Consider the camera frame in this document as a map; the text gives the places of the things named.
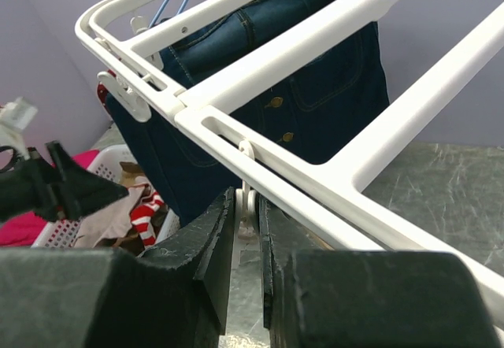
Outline red white striped sock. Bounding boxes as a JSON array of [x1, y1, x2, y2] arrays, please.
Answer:
[[130, 191, 165, 249]]

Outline dark blue denim garment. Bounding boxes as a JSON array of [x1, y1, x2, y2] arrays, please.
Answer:
[[106, 0, 389, 225]]

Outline red polka dot garment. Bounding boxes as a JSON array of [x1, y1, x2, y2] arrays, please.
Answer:
[[96, 78, 112, 117]]

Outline white plastic clip hanger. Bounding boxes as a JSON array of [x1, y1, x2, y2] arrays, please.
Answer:
[[75, 0, 503, 329]]

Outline beige striped-cuff sock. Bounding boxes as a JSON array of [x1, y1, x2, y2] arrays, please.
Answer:
[[74, 183, 151, 248]]

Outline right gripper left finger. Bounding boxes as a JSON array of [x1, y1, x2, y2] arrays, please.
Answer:
[[1, 189, 235, 347]]

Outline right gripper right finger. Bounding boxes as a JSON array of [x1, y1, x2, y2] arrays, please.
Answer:
[[258, 198, 501, 347]]

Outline pink folded cloth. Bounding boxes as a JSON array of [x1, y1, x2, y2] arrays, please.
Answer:
[[0, 149, 99, 249]]

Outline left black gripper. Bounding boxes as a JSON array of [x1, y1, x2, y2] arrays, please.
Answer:
[[1, 141, 128, 222]]

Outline white laundry basket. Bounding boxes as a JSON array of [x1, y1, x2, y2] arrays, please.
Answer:
[[31, 145, 180, 249]]

